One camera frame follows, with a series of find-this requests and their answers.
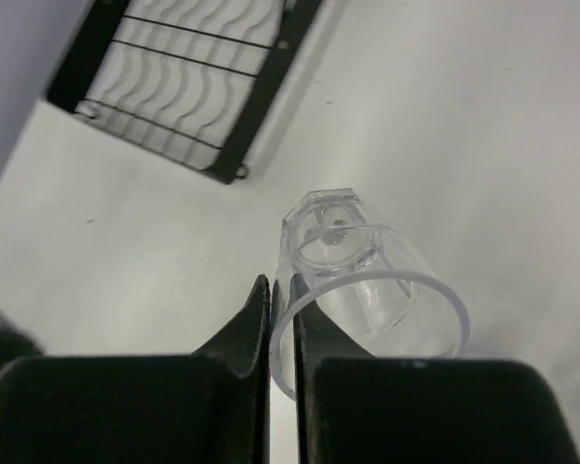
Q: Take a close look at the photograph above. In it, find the black wire dish rack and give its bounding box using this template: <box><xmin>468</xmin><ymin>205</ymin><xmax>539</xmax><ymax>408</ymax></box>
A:
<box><xmin>44</xmin><ymin>1</ymin><xmax>323</xmax><ymax>185</ymax></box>

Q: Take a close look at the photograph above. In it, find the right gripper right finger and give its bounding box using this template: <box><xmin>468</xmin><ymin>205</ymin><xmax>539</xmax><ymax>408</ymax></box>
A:
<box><xmin>290</xmin><ymin>275</ymin><xmax>579</xmax><ymax>463</ymax></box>

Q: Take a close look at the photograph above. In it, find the clear cup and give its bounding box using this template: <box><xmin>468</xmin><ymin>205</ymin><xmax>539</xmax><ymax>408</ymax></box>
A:
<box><xmin>269</xmin><ymin>188</ymin><xmax>471</xmax><ymax>399</ymax></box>

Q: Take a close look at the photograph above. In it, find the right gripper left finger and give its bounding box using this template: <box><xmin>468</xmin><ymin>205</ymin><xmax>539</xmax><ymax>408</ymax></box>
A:
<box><xmin>0</xmin><ymin>275</ymin><xmax>271</xmax><ymax>463</ymax></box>

